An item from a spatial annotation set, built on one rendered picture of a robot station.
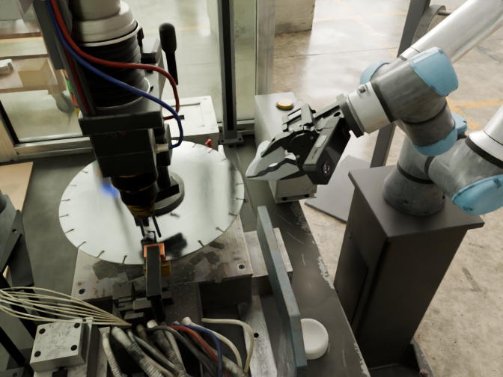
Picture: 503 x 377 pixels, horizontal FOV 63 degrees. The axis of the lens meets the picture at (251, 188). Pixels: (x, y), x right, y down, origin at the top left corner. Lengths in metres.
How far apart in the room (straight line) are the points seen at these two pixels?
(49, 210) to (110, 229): 0.41
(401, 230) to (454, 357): 0.85
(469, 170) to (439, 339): 1.01
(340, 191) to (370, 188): 1.09
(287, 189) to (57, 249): 0.54
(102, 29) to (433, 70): 0.45
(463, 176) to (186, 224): 0.54
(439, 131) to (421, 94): 0.10
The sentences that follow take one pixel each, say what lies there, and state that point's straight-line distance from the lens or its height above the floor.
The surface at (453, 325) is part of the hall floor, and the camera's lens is 1.86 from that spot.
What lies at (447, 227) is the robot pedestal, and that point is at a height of 0.75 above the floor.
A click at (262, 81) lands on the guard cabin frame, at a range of 1.18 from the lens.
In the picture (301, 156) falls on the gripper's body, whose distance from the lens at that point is 0.70.
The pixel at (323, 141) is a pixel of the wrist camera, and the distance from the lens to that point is 0.65.
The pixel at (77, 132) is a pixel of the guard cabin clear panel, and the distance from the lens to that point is 1.27.
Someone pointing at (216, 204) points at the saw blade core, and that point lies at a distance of 0.73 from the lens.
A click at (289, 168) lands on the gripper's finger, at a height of 1.01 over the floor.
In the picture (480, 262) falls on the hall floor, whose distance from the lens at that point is 2.11.
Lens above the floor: 1.46
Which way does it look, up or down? 42 degrees down
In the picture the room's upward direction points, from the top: straight up
